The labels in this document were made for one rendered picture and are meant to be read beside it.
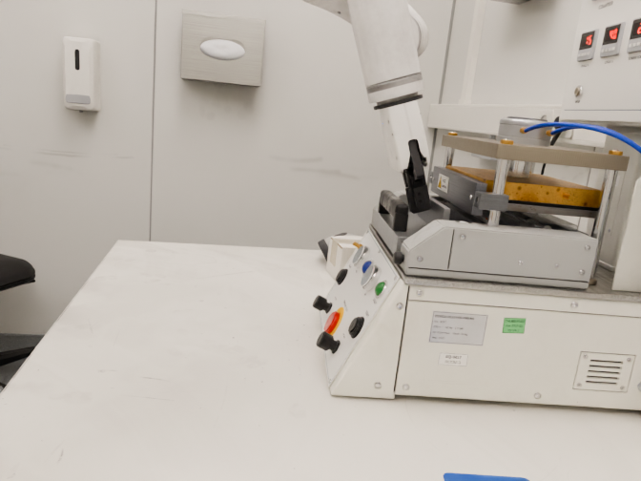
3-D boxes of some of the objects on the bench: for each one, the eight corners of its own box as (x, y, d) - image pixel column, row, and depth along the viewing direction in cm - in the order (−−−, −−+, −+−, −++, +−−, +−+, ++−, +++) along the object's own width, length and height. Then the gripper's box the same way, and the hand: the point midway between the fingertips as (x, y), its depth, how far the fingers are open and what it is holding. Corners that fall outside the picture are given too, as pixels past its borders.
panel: (319, 310, 105) (369, 229, 101) (329, 387, 76) (401, 277, 72) (310, 305, 104) (361, 223, 101) (317, 381, 75) (388, 269, 72)
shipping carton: (396, 272, 139) (401, 238, 136) (413, 288, 126) (418, 251, 124) (324, 268, 135) (328, 233, 133) (335, 285, 123) (340, 246, 121)
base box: (579, 328, 111) (597, 247, 107) (719, 436, 74) (754, 319, 70) (319, 309, 107) (327, 224, 103) (332, 412, 70) (346, 286, 67)
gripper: (432, 86, 74) (457, 213, 78) (410, 90, 89) (432, 197, 93) (380, 99, 74) (407, 226, 79) (365, 101, 89) (389, 208, 93)
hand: (418, 198), depth 85 cm, fingers closed, pressing on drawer
